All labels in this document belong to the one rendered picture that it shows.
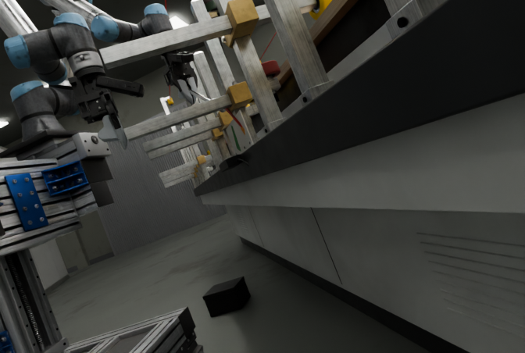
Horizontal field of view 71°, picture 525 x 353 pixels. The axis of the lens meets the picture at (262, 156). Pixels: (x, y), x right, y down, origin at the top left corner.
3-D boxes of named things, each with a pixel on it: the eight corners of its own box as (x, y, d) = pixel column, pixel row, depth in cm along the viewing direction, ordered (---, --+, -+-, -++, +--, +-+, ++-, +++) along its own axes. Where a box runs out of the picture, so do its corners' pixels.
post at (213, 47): (251, 155, 103) (189, -2, 105) (249, 157, 107) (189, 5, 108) (263, 151, 104) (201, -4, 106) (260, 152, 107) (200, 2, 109)
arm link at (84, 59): (101, 59, 99) (94, 47, 91) (107, 75, 99) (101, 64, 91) (72, 67, 97) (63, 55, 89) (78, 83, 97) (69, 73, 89)
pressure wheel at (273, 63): (269, 102, 100) (252, 63, 100) (262, 109, 107) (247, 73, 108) (294, 93, 102) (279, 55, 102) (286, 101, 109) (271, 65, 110)
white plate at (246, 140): (252, 146, 95) (237, 110, 95) (236, 158, 120) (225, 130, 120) (254, 145, 95) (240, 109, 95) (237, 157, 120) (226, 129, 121)
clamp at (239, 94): (235, 104, 96) (228, 86, 97) (228, 115, 109) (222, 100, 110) (255, 97, 98) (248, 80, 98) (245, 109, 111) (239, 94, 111)
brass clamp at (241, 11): (234, 25, 72) (224, 1, 73) (225, 51, 85) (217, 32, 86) (262, 16, 74) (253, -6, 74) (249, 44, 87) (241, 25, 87)
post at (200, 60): (243, 180, 127) (192, 51, 129) (241, 180, 131) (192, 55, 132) (252, 176, 128) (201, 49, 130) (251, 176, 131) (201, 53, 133)
